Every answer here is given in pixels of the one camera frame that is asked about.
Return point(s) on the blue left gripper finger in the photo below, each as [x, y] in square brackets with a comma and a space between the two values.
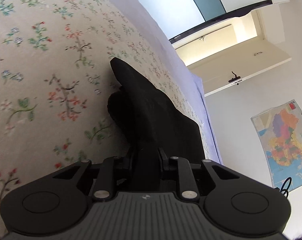
[164, 160]

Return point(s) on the black pants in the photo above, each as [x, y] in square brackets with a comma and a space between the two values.
[151, 126]

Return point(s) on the cream open door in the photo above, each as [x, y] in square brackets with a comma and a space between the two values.
[235, 50]

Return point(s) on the floral bed mat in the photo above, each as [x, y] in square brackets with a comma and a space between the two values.
[55, 80]

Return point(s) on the lavender bed sheet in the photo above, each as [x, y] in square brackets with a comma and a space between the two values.
[190, 85]

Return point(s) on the colourful wall map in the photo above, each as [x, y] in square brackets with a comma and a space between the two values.
[279, 130]

